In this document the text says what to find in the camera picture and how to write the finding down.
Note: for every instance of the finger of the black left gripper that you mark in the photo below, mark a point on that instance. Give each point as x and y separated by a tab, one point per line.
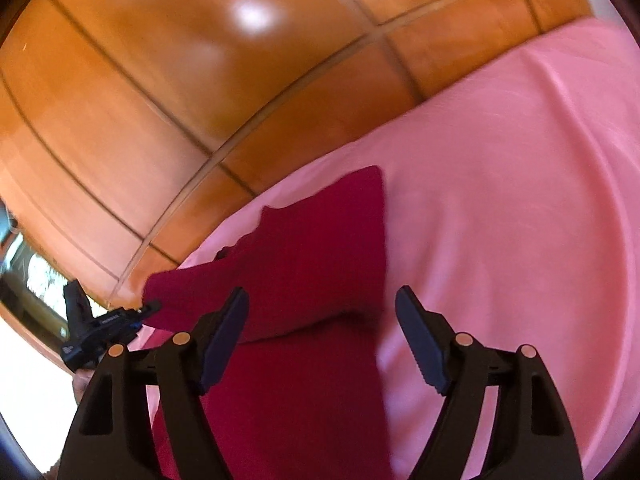
150	308

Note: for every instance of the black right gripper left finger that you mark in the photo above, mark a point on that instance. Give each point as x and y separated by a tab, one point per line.
111	434

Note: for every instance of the person's left hand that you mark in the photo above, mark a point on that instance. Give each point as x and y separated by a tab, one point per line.
80	382

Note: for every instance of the dark red garment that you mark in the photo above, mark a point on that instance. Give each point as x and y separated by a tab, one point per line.
301	397

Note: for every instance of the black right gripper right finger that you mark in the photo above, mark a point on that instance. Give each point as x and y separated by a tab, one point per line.
531	436

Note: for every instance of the wooden wardrobe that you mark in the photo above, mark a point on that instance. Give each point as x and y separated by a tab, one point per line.
131	128

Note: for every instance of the window with lace curtain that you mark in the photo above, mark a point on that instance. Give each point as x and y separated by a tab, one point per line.
31	289

